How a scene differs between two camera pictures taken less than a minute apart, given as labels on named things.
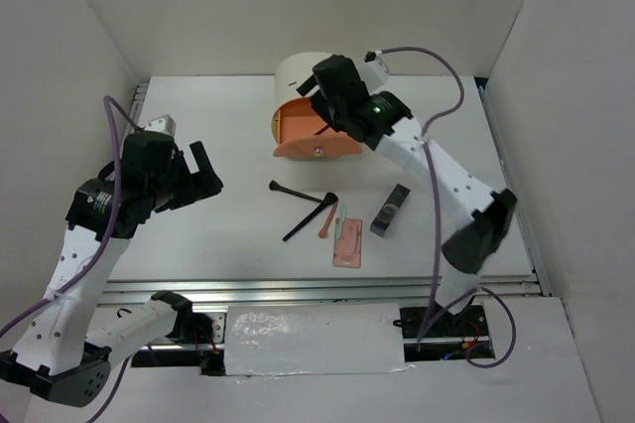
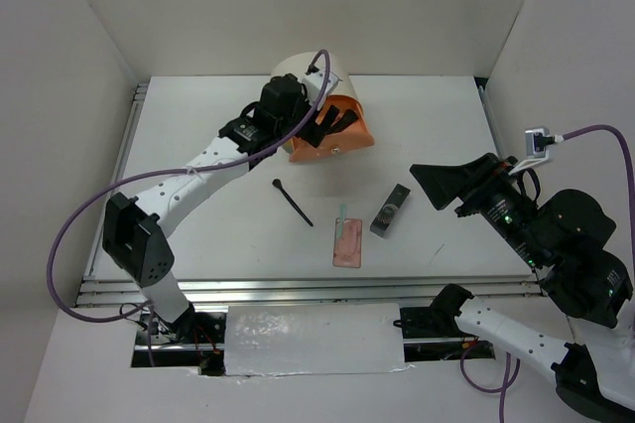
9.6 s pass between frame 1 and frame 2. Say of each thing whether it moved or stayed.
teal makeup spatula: stayed
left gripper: moved
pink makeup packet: stayed
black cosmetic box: stayed
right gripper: moved
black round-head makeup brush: moved
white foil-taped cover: stayed
